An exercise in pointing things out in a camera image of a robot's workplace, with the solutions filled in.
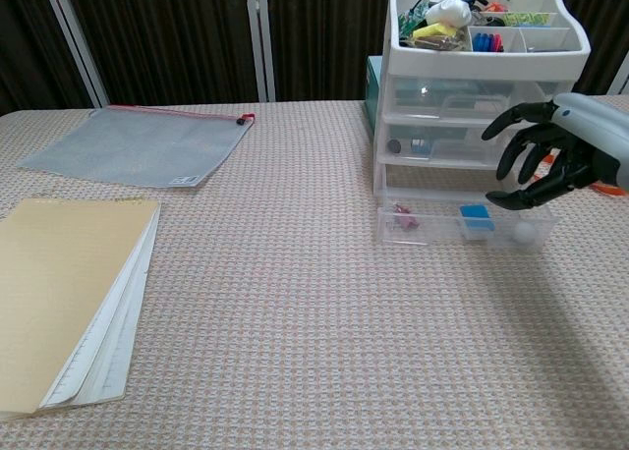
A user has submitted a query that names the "beige woven tablecloth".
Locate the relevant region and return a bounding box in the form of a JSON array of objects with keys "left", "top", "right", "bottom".
[{"left": 0, "top": 93, "right": 629, "bottom": 450}]

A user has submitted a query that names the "yellow green card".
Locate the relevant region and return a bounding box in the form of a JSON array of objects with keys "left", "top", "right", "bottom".
[{"left": 500, "top": 11, "right": 549, "bottom": 28}]

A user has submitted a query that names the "tan cover notepad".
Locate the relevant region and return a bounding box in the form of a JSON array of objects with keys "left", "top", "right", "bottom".
[{"left": 0, "top": 197, "right": 162, "bottom": 422}]

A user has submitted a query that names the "brown snack packet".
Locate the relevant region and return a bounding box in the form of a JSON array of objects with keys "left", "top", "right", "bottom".
[{"left": 415, "top": 34, "right": 468, "bottom": 51}]

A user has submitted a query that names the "light blue plastic block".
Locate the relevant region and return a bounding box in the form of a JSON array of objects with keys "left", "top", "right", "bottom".
[{"left": 459, "top": 203, "right": 494, "bottom": 241}]

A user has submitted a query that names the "green printed packet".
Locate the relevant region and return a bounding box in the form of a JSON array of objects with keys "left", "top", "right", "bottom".
[{"left": 400, "top": 0, "right": 427, "bottom": 28}]

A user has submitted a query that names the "clear drawer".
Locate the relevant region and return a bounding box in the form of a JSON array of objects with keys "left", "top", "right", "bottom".
[
  {"left": 380, "top": 120, "right": 523, "bottom": 159},
  {"left": 387, "top": 74, "right": 576, "bottom": 120},
  {"left": 375, "top": 184, "right": 559, "bottom": 253}
]

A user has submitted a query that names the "orange lanyard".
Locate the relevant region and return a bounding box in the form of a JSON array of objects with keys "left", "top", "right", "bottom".
[{"left": 539, "top": 147, "right": 629, "bottom": 197}]

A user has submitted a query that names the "grey partition post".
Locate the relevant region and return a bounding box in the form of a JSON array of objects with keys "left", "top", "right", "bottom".
[
  {"left": 244, "top": 0, "right": 277, "bottom": 102},
  {"left": 608, "top": 56, "right": 629, "bottom": 95},
  {"left": 38, "top": 0, "right": 109, "bottom": 108}
]

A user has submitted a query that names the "white crumpled wad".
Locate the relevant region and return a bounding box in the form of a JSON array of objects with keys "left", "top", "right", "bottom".
[{"left": 425, "top": 0, "right": 471, "bottom": 28}]

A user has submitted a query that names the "white plastic drawer organizer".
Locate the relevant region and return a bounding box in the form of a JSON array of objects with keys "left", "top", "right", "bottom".
[{"left": 372, "top": 0, "right": 591, "bottom": 199}]

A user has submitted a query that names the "teal cardboard box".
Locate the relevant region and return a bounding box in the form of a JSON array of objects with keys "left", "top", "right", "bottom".
[{"left": 364, "top": 55, "right": 387, "bottom": 122}]

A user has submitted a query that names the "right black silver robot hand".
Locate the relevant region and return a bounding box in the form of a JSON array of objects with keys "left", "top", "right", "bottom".
[{"left": 481, "top": 92, "right": 629, "bottom": 212}]

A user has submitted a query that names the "yellow small block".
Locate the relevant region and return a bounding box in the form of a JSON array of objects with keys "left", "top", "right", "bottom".
[{"left": 412, "top": 22, "right": 456, "bottom": 41}]

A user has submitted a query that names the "grey mesh zip pouch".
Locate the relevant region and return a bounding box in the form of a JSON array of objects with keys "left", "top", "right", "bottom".
[{"left": 16, "top": 104, "right": 257, "bottom": 190}]

